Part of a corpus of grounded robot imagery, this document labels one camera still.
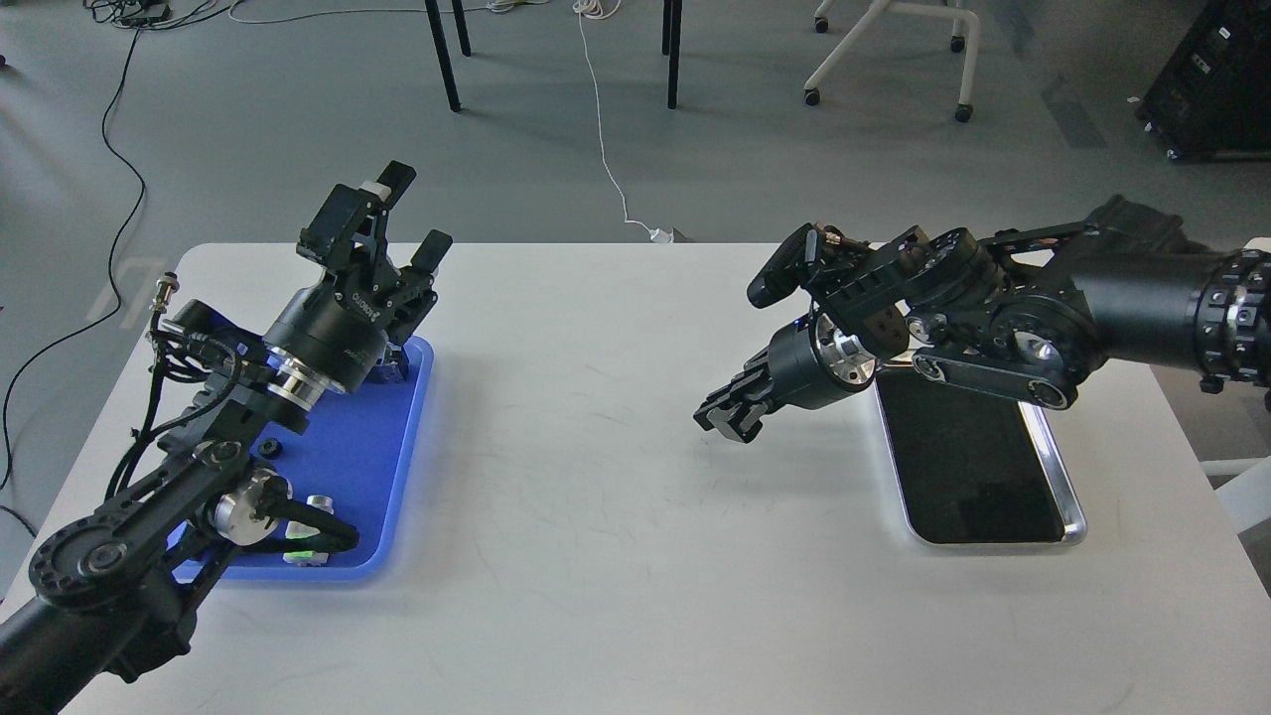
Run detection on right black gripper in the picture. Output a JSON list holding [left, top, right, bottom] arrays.
[[693, 316, 878, 444]]

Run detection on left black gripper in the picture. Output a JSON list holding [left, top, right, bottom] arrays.
[[263, 160, 452, 394]]

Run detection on small black gear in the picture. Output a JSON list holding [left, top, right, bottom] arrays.
[[257, 436, 283, 458]]

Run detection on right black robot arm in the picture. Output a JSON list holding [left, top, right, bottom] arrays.
[[694, 196, 1270, 444]]

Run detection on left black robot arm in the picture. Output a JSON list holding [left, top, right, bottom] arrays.
[[3, 160, 452, 714]]

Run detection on green blue push button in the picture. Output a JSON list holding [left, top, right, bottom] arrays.
[[367, 344, 411, 384]]

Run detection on blue plastic tray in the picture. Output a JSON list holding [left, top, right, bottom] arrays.
[[222, 338, 433, 583]]

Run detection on silver metal tray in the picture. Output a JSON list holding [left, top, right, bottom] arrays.
[[874, 367, 1085, 547]]

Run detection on silver green push button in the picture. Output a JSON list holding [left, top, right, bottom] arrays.
[[283, 495, 339, 566]]

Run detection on white rolling chair base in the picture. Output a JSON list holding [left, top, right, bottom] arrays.
[[803, 0, 982, 123]]

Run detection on black table legs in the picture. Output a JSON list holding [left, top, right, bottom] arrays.
[[425, 0, 684, 113]]

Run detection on black equipment case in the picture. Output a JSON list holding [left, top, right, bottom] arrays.
[[1135, 1, 1270, 163]]

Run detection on white cable on floor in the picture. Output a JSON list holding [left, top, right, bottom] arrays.
[[228, 0, 661, 239]]

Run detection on black cable on floor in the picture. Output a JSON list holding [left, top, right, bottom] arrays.
[[0, 0, 234, 537]]

